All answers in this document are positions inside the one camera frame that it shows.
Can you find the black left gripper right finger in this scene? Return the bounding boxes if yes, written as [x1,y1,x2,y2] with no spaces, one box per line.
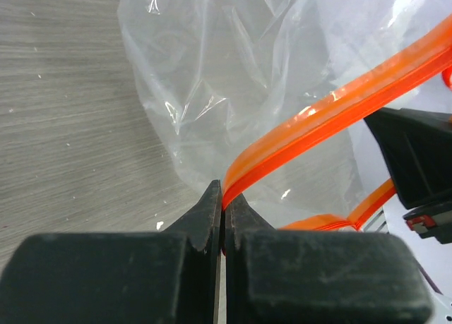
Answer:
[225,196,433,323]

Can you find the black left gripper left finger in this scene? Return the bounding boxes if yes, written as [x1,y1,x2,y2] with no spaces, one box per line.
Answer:
[1,180,222,323]

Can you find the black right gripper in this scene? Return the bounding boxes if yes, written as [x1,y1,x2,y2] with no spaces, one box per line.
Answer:
[364,108,451,244]

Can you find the clear zip bag orange zipper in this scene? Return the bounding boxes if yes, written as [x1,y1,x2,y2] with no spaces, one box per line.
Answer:
[118,0,452,232]

